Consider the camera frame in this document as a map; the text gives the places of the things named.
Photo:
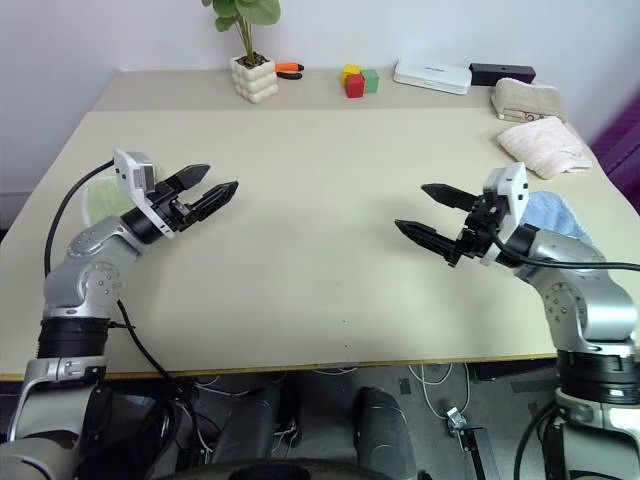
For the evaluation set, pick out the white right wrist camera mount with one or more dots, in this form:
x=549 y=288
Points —
x=512 y=190

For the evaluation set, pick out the white flat box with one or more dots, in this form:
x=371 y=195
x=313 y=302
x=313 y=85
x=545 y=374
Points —
x=432 y=75

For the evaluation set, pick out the dark rounded shape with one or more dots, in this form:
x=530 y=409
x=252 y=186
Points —
x=385 y=430
x=255 y=425

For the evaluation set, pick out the green cube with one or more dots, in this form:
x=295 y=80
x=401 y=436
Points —
x=371 y=81

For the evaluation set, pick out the red cube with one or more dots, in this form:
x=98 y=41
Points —
x=355 y=86

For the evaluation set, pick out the blue towel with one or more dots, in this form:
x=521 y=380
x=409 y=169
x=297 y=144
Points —
x=555 y=212

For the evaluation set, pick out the white bubble plant pot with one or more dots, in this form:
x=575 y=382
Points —
x=255 y=80

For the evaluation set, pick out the green towel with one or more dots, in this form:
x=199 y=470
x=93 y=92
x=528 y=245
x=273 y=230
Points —
x=102 y=197

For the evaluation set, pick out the person's purple clothed torso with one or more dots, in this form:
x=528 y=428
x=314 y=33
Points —
x=622 y=145

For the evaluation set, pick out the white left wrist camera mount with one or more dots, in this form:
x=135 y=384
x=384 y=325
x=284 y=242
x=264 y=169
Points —
x=127 y=172

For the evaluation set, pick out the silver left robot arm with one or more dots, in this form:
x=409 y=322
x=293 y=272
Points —
x=90 y=280

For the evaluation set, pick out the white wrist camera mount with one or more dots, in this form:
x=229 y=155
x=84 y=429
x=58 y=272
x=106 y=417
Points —
x=127 y=172
x=512 y=190

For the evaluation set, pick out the beige towel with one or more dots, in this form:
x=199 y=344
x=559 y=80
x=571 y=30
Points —
x=530 y=97

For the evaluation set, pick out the green leafy plant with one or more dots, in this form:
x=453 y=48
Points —
x=245 y=12

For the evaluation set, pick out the metal clamp with black bracket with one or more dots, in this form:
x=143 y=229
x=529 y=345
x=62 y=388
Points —
x=465 y=435

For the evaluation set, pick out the pink towel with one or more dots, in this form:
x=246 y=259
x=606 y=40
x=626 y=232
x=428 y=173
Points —
x=545 y=145

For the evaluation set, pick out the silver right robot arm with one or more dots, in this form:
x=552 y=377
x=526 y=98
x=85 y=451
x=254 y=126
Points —
x=600 y=300

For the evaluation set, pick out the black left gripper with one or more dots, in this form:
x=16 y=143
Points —
x=175 y=210

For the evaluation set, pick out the black rectangular box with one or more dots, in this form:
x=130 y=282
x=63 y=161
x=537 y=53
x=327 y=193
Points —
x=502 y=72

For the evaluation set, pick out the yellow cube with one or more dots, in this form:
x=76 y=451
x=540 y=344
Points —
x=351 y=71

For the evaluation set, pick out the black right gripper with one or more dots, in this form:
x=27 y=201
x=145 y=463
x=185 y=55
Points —
x=480 y=225

